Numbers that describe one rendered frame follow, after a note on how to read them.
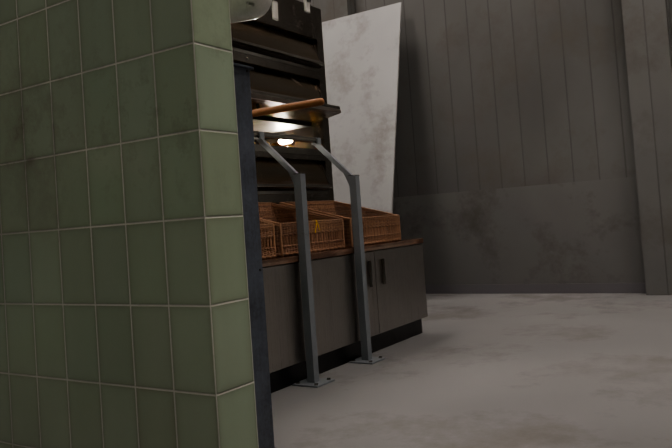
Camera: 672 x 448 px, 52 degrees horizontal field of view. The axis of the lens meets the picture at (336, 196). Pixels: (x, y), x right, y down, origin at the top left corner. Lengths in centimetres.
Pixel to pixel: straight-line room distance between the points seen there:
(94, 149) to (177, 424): 54
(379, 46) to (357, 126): 76
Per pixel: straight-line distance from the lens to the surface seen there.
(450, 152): 628
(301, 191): 314
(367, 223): 382
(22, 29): 163
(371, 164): 602
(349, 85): 643
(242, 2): 202
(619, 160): 587
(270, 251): 310
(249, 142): 205
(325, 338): 337
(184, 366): 127
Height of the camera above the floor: 73
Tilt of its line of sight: 2 degrees up
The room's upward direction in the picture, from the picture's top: 4 degrees counter-clockwise
